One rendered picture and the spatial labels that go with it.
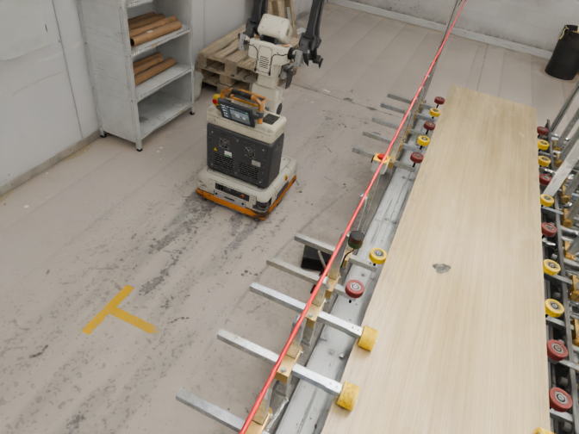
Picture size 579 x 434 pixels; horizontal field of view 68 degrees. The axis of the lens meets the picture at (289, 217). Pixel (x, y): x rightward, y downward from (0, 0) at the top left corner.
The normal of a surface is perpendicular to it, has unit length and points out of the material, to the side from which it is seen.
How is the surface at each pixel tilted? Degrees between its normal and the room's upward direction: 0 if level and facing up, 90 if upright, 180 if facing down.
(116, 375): 0
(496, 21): 90
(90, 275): 0
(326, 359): 0
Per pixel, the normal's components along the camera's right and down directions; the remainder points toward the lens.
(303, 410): 0.13, -0.75
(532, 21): -0.40, 0.56
